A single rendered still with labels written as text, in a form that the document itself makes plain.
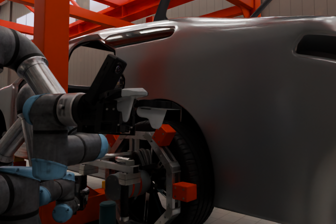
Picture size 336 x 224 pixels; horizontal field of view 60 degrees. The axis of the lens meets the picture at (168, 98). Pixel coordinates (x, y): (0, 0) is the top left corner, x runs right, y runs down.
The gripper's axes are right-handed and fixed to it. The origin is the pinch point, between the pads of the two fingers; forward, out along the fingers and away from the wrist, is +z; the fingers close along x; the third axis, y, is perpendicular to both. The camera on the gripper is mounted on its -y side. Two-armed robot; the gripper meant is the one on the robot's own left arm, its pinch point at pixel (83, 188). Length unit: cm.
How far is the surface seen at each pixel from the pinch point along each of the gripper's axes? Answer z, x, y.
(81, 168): -1.0, -1.0, -10.1
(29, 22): 1029, -486, -421
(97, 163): -6.0, 8.2, -13.4
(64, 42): 24, -19, -83
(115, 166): -16.4, 18.8, -13.9
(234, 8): 235, 144, -187
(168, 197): -14.5, 43.8, 1.4
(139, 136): 0.0, 29.2, -26.8
